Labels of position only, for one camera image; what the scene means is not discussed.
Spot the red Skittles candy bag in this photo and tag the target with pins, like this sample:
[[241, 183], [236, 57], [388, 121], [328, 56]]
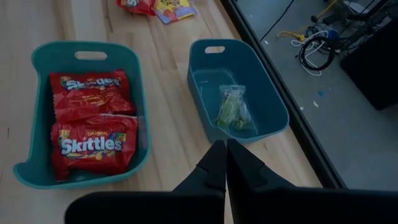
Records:
[[93, 146], [136, 4], [93, 99]]

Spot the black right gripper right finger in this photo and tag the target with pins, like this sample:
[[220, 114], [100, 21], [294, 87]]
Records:
[[280, 205]]

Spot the clear green gummy bag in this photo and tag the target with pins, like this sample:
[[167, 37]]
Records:
[[233, 109]]

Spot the teal plastic bin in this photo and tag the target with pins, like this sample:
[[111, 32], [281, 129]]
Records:
[[43, 62]]

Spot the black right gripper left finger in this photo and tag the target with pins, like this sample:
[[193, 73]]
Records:
[[186, 205]]

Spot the dark blue plastic bin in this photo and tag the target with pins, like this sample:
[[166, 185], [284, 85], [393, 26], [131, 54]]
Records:
[[264, 93]]

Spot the yellow Sour Patch candy bag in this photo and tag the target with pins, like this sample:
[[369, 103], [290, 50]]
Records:
[[174, 9]]

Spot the black cabinet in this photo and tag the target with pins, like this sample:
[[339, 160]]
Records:
[[373, 68]]

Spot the blue floor sticker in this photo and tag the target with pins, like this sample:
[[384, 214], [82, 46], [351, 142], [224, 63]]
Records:
[[321, 93]]

